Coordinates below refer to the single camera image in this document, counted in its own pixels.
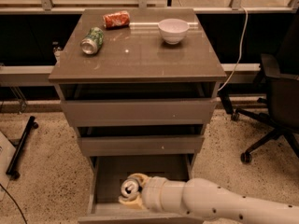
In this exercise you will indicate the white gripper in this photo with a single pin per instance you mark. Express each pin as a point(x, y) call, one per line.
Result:
point(154, 194)

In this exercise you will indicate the dark pepsi can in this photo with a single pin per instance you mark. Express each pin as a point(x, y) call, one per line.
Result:
point(130, 189)

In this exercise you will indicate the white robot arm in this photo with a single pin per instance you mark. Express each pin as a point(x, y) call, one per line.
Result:
point(199, 198)

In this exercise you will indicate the grey open bottom drawer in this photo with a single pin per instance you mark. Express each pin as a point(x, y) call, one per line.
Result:
point(111, 171)

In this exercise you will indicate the grey middle drawer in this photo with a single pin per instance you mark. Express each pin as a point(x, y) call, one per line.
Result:
point(140, 145)

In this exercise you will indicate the grey top drawer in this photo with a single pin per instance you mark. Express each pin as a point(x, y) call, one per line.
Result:
point(138, 112)

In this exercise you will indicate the grey drawer cabinet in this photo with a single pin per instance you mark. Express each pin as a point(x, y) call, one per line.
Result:
point(135, 63)

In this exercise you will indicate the green soda can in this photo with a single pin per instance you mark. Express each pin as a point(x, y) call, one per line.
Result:
point(93, 41)

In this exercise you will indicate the orange soda can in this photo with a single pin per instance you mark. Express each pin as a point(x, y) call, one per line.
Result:
point(116, 20)

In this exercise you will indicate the black wheeled stand leg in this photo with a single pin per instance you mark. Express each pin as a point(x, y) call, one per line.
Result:
point(12, 167)

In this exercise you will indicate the white board on floor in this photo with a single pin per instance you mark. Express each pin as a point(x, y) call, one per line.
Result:
point(7, 151)

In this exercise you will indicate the white bowl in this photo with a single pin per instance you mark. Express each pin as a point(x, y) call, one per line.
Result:
point(173, 31)

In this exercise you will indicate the black office chair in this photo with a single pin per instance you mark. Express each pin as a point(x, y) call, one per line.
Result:
point(281, 75)

